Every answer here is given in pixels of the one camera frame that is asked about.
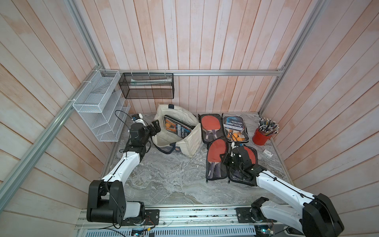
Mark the red paddle case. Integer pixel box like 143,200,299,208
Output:
198,114,225,144
228,145,258,187
206,137,229,181

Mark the blue Deerway paddle case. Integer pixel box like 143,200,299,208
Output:
223,116,250,143

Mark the cream canvas tote bag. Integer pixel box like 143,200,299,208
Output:
152,104,202,158

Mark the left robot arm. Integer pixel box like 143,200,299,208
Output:
86,119,161,225

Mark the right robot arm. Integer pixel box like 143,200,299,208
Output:
220,146,344,237

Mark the red pencil cup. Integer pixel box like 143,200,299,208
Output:
252,128,271,146

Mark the small white card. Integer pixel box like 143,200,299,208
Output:
263,150,273,158

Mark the bundle of pencils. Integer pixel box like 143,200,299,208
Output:
258,118,279,136

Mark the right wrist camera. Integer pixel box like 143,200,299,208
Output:
231,142,238,153

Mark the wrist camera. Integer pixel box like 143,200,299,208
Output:
231,142,238,153
131,114,147,126

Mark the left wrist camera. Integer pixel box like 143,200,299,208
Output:
131,114,147,126

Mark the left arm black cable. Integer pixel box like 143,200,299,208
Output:
114,110,134,131

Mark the black mesh wall basket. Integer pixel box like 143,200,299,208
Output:
118,72,175,99

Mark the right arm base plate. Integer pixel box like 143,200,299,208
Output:
235,207,276,223

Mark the white wire mesh shelf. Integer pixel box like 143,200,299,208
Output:
73,70,130,142

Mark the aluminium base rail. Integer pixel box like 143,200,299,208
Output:
73,205,322,237

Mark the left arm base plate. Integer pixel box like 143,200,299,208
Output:
122,209,160,227

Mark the horizontal aluminium frame bar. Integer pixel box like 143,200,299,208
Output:
118,69,284,76

